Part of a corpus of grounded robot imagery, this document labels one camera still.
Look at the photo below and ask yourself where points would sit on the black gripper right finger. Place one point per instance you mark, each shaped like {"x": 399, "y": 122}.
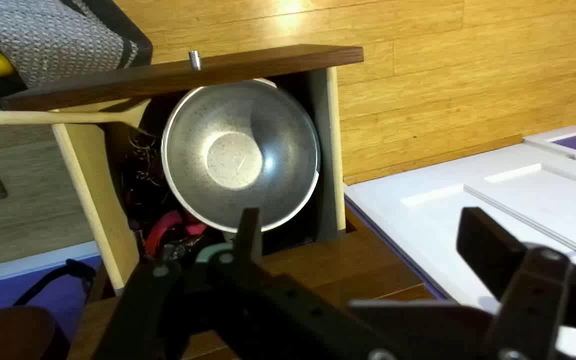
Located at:
{"x": 490, "y": 247}

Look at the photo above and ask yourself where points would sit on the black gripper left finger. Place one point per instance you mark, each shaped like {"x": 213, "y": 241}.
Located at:
{"x": 249, "y": 232}

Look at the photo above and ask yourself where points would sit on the silver metal bowl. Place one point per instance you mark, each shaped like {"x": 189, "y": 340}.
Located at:
{"x": 234, "y": 161}

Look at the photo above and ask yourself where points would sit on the dark brown wooden cabinet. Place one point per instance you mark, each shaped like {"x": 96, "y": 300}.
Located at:
{"x": 349, "y": 263}

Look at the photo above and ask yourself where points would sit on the open light wood drawer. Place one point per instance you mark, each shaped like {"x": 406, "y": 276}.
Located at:
{"x": 168, "y": 77}

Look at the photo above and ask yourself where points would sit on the silver drawer knob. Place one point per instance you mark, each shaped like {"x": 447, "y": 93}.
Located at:
{"x": 194, "y": 60}

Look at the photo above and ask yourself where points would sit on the white panel door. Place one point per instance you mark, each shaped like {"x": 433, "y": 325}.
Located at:
{"x": 435, "y": 200}

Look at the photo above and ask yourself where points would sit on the red plastic item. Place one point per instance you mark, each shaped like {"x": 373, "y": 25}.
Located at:
{"x": 160, "y": 230}

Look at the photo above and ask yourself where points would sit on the grey woven fabric item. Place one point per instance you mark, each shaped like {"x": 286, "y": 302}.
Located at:
{"x": 48, "y": 32}

